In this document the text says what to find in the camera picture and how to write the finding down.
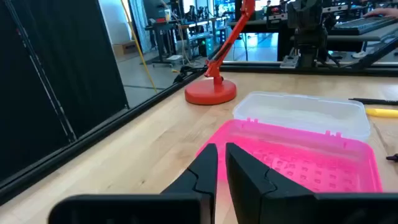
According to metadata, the black keyboard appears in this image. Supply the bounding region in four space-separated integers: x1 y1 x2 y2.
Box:
331 16 398 35

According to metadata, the background workbench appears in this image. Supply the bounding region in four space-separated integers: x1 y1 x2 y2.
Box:
144 17 231 66

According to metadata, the red desk lamp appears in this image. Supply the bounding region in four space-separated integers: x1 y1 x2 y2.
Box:
184 0 256 106

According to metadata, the cardboard box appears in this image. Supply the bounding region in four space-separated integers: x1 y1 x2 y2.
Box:
112 40 138 58

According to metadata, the supply box pink lid clear base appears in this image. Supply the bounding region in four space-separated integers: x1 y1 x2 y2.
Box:
195 91 384 194

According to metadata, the black ballpoint pen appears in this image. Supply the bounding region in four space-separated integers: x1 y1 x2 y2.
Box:
348 97 398 106

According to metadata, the black partition panel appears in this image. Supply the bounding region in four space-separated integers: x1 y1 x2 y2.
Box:
0 0 130 184

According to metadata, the black workstation desk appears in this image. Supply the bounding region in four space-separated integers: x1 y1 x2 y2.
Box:
290 23 398 71

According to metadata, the yellow highlighter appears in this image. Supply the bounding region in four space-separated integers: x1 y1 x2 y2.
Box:
365 107 398 119

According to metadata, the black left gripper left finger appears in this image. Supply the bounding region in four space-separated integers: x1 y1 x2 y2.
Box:
160 142 218 224

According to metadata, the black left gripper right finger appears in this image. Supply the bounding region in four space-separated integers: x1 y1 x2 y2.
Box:
225 142 315 224

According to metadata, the yellow hanging cable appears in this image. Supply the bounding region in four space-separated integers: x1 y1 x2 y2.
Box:
120 0 158 93

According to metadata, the person's hand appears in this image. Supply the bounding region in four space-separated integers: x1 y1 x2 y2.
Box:
363 7 398 19

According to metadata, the black cable bundle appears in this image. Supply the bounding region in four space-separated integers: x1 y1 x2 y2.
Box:
172 64 206 84

